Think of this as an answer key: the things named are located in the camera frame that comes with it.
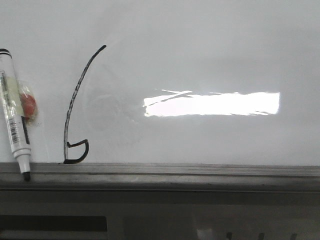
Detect white black whiteboard marker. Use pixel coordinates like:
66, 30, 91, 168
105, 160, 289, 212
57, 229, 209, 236
0, 48, 32, 182

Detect white whiteboard with metal frame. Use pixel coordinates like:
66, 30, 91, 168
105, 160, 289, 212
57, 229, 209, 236
0, 0, 320, 192

